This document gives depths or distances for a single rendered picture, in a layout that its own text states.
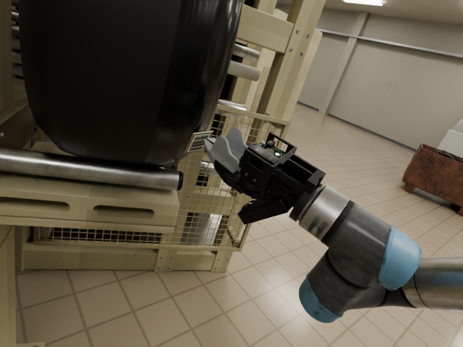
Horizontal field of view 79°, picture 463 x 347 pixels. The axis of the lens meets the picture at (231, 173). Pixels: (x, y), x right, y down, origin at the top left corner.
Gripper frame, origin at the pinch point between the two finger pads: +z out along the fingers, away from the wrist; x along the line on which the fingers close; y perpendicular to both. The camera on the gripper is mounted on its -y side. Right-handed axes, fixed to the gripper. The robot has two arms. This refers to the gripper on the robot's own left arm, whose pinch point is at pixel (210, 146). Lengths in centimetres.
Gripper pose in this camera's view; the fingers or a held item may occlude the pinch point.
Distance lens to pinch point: 51.7
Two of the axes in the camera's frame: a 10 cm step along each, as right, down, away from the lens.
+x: -6.1, 4.6, -6.4
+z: -7.7, -5.5, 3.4
